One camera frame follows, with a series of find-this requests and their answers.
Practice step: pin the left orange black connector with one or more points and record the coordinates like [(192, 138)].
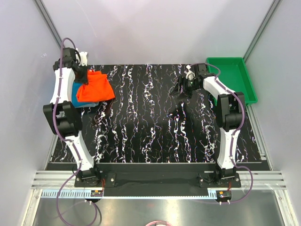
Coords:
[(96, 193)]

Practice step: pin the black marbled table mat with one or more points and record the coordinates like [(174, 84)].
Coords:
[(144, 124)]

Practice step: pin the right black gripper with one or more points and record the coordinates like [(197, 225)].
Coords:
[(188, 94)]

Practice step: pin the orange t shirt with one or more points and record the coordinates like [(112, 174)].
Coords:
[(98, 88)]

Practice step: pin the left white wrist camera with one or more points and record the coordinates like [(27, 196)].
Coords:
[(83, 58)]

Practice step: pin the right orange black connector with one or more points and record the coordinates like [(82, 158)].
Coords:
[(227, 194)]

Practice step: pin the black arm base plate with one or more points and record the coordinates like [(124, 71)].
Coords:
[(194, 174)]

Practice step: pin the aluminium frame rail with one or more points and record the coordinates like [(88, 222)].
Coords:
[(261, 179)]

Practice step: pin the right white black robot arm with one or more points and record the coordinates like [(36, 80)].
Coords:
[(229, 114)]

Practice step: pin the white slotted cable duct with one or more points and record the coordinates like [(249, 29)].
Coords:
[(82, 193)]

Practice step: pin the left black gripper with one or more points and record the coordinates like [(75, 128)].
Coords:
[(83, 80)]

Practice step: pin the green plastic tray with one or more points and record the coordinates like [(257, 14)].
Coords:
[(234, 75)]

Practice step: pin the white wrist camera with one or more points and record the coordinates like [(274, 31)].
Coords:
[(83, 58), (190, 75)]

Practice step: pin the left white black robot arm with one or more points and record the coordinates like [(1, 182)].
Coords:
[(65, 120)]

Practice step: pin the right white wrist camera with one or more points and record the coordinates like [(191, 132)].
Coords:
[(190, 75)]

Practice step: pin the orange black connector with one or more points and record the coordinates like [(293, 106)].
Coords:
[(96, 193), (227, 194)]

